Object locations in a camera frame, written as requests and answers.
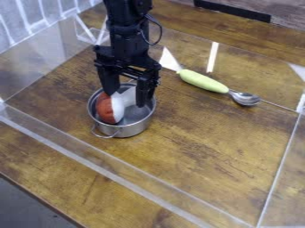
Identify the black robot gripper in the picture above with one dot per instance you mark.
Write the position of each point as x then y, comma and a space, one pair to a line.
126, 53

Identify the red and white plush mushroom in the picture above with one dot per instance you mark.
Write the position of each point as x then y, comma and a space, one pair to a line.
112, 105

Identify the small silver metal pot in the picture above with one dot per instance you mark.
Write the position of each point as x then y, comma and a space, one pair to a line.
135, 122

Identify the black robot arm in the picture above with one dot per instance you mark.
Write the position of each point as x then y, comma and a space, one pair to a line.
131, 13

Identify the black bar at back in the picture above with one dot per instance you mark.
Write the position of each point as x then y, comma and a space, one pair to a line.
234, 10

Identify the clear acrylic enclosure wall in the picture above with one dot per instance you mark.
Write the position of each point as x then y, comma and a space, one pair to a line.
215, 165

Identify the green handled metal spoon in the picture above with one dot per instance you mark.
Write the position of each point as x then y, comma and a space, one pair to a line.
209, 84

